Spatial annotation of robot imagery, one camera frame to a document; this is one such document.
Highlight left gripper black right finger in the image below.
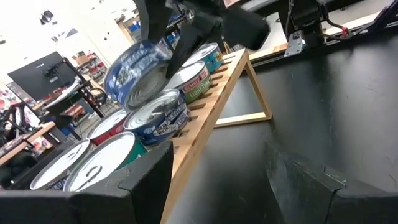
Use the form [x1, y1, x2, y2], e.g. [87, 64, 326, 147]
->
[264, 141, 398, 224]

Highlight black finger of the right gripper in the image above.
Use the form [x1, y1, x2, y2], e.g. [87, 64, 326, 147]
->
[134, 0, 174, 42]
[165, 16, 219, 79]

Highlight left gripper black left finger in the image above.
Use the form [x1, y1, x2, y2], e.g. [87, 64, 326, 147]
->
[0, 140, 174, 224]

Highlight silver lid can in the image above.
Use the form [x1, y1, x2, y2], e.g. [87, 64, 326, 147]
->
[30, 139, 91, 191]
[103, 39, 172, 111]

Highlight storage shelf rack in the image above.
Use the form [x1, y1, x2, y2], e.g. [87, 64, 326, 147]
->
[116, 12, 149, 43]
[73, 52, 109, 85]

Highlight wooden slatted shelf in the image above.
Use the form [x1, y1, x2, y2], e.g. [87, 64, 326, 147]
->
[146, 48, 273, 224]

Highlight cardboard box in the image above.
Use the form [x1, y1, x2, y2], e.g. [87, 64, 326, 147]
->
[73, 54, 90, 65]

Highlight wooden workbench grey legs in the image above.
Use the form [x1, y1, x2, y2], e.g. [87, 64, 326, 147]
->
[0, 121, 68, 167]

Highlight black standing desk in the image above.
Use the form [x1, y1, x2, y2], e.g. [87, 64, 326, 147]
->
[43, 82, 105, 141]

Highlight black ceiling spot lamp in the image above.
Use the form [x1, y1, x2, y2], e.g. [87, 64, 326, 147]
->
[39, 9, 54, 25]

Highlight black monitor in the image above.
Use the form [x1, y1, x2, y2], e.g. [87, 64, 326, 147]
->
[7, 51, 79, 102]

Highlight floral hanging cloth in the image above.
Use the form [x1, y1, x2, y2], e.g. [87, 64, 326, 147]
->
[0, 86, 19, 110]

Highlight coiled black cable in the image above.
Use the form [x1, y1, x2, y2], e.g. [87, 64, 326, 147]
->
[88, 88, 108, 106]

